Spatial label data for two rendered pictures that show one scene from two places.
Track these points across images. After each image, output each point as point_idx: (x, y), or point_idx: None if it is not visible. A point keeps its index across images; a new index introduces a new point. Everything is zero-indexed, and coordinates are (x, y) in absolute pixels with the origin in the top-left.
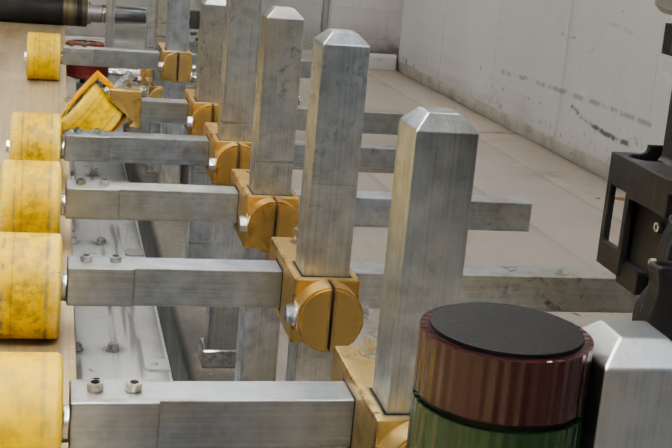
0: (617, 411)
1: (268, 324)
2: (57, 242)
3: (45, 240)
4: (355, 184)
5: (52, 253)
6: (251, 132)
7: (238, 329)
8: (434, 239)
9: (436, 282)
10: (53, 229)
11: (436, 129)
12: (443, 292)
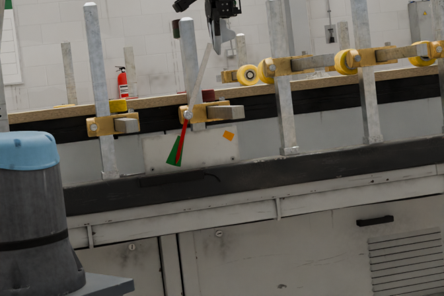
0: (179, 27)
1: (443, 84)
2: (346, 49)
3: (345, 49)
4: (357, 24)
5: (343, 51)
6: None
7: None
8: (269, 22)
9: (270, 30)
10: (415, 59)
11: (266, 0)
12: (271, 32)
